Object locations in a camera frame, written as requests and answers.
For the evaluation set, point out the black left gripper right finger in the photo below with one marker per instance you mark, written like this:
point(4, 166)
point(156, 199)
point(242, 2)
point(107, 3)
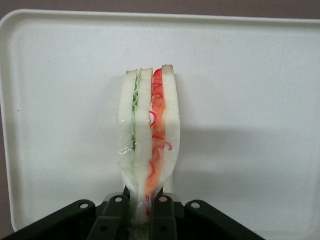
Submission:
point(175, 220)

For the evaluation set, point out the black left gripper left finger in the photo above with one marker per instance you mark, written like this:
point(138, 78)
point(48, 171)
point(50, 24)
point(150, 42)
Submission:
point(100, 220)

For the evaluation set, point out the plastic-wrapped triangle sandwich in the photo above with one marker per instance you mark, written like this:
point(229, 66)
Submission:
point(145, 130)

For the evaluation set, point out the white plastic tray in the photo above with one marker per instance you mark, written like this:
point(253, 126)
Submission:
point(237, 87)

